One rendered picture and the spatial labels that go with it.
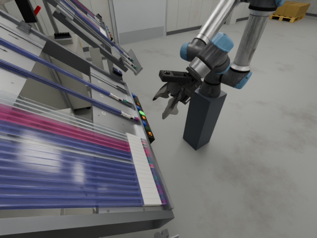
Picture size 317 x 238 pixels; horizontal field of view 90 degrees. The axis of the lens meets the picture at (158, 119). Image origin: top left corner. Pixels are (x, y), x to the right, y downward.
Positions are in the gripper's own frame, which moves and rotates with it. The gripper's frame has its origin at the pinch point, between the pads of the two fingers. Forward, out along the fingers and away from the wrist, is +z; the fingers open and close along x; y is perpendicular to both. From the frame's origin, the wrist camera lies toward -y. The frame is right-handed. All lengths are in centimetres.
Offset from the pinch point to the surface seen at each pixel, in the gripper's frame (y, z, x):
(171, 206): -3.5, 7.7, -35.5
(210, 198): 78, 33, -19
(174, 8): 135, -93, 359
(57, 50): -36.0, 10.9, 30.0
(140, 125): -3.5, 8.4, -4.2
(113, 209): -19.1, 9.9, -35.0
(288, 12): 469, -357, 400
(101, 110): -19.2, 9.9, -1.9
